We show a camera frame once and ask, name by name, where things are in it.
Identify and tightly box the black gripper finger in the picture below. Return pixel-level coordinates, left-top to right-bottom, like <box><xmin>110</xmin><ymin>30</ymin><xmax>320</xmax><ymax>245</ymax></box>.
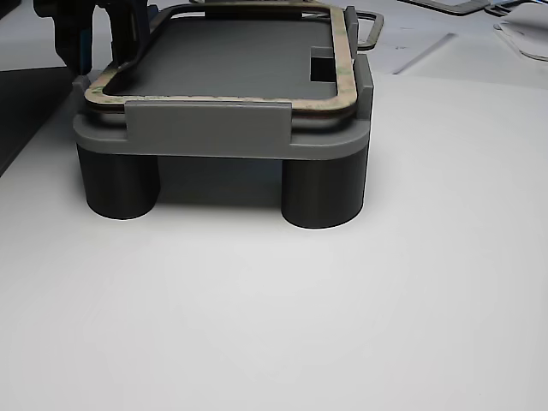
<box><xmin>33</xmin><ymin>0</ymin><xmax>94</xmax><ymax>74</ymax></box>
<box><xmin>94</xmin><ymin>0</ymin><xmax>151</xmax><ymax>66</ymax></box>

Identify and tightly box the rectangular frame with tan adhesive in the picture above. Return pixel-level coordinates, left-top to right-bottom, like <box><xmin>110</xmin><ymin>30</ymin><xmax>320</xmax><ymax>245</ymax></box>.
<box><xmin>84</xmin><ymin>3</ymin><xmax>360</xmax><ymax>117</ymax></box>

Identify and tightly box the grey holder with dark legs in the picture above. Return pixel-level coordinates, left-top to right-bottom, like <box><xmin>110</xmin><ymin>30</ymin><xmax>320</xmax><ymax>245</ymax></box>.
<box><xmin>71</xmin><ymin>0</ymin><xmax>374</xmax><ymax>230</ymax></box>

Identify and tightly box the dark grey textured tray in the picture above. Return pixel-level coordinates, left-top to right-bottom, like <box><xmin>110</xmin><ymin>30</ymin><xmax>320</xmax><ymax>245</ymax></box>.
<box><xmin>0</xmin><ymin>68</ymin><xmax>78</xmax><ymax>177</ymax></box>

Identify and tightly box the white plastic sheet piece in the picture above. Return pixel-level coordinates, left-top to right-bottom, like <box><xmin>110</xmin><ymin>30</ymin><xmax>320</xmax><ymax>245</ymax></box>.
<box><xmin>491</xmin><ymin>7</ymin><xmax>548</xmax><ymax>63</ymax></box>

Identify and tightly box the dark grey rectangular frame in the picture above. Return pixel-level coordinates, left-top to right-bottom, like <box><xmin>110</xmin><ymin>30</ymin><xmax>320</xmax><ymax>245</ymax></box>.
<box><xmin>402</xmin><ymin>0</ymin><xmax>490</xmax><ymax>17</ymax></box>
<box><xmin>353</xmin><ymin>9</ymin><xmax>384</xmax><ymax>52</ymax></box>

